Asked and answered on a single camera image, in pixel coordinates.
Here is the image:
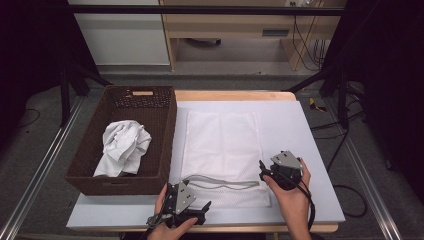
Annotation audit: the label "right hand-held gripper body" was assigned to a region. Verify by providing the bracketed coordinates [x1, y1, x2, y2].
[270, 150, 304, 192]

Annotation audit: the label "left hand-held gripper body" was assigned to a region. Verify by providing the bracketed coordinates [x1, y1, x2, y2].
[161, 181, 206, 229]

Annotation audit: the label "white mesh laundry bag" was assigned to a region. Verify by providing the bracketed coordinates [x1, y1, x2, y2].
[179, 110, 272, 209]

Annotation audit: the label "white cloth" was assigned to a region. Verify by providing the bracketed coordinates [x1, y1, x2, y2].
[92, 119, 153, 178]

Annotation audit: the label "brown wicker basket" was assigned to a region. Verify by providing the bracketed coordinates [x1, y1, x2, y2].
[64, 84, 178, 197]

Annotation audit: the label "person's right hand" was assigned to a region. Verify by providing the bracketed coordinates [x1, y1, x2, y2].
[262, 159, 313, 218]

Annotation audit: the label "person's left hand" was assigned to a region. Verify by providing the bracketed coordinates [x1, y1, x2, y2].
[147, 182, 199, 240]

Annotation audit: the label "white mesh garment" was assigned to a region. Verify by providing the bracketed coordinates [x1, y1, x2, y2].
[66, 100, 346, 230]

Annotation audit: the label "yellow and black tool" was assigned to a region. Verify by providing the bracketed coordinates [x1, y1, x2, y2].
[308, 97, 328, 114]

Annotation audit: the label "black metal stand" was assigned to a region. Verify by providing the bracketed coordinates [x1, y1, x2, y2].
[59, 59, 113, 128]
[282, 62, 352, 130]

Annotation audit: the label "black curtain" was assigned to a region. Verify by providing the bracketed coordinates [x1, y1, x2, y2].
[0, 0, 102, 149]
[319, 0, 424, 203]

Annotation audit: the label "wooden desk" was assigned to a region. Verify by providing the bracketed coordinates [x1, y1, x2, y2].
[159, 0, 348, 72]

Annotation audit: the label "white cabinet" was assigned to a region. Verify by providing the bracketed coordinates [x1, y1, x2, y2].
[67, 0, 171, 66]

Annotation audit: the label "grey left gripper cable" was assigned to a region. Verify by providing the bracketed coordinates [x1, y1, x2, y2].
[145, 213, 173, 230]

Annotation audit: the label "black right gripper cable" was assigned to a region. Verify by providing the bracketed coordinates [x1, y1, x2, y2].
[292, 181, 317, 232]

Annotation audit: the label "aluminium floor rail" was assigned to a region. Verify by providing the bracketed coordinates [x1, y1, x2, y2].
[324, 99, 405, 240]
[0, 95, 86, 240]

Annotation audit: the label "black cables by desk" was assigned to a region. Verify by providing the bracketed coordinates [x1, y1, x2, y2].
[291, 2, 330, 72]

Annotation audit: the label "thin black floor cable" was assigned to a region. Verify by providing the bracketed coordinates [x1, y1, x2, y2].
[15, 107, 42, 130]

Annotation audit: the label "black horizontal frame bar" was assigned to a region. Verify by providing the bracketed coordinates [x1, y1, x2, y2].
[65, 4, 346, 17]

